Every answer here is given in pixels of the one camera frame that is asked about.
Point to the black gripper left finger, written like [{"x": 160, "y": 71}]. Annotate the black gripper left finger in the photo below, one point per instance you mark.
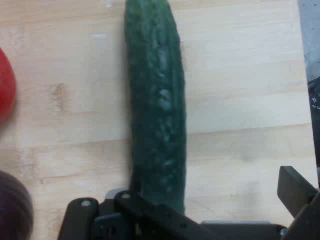
[{"x": 140, "y": 220}]

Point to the dark green cucumber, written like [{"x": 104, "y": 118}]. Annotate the dark green cucumber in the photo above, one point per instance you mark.
[{"x": 155, "y": 100}]

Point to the dark purple onion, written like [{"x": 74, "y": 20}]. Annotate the dark purple onion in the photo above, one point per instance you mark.
[{"x": 12, "y": 212}]

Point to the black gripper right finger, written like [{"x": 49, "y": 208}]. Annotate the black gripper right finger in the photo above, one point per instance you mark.
[{"x": 302, "y": 200}]

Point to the red bell pepper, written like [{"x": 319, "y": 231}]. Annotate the red bell pepper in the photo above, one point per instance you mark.
[{"x": 6, "y": 87}]

